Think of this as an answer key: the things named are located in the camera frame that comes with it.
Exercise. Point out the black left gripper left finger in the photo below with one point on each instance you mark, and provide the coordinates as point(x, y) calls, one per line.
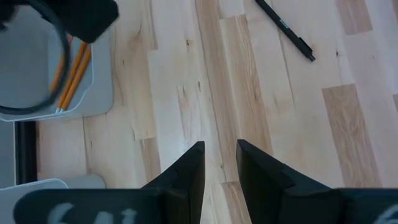
point(192, 174)

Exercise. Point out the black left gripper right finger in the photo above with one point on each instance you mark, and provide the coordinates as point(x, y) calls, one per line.
point(267, 183)

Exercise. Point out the black scale pen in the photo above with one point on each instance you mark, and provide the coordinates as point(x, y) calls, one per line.
point(287, 29)

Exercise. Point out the black aluminium frame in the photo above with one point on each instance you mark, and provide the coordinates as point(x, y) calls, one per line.
point(26, 152)

